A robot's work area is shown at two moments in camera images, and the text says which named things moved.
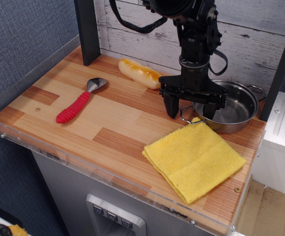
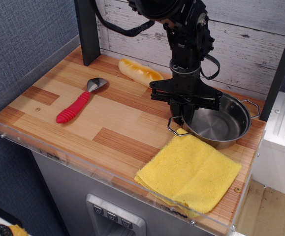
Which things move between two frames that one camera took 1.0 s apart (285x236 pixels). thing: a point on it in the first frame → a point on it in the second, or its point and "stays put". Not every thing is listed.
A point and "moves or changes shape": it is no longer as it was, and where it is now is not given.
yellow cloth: x=192 y=158 moves or changes shape
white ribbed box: x=276 y=166 stays put
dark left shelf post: x=87 y=27 stays put
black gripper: x=193 y=84 → x=186 y=86
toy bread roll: x=140 y=73 stays put
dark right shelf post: x=283 y=66 stays put
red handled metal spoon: x=93 y=84 stays put
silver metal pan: x=242 y=105 moves or changes shape
